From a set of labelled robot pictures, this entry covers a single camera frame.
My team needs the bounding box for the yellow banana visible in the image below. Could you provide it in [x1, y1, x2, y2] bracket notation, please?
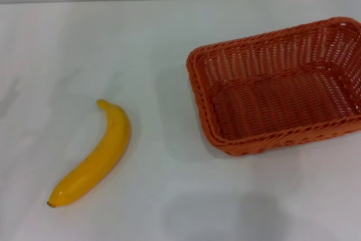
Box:
[46, 99, 132, 209]

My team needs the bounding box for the orange woven plastic basket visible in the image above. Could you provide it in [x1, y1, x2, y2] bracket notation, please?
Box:
[186, 16, 361, 157]

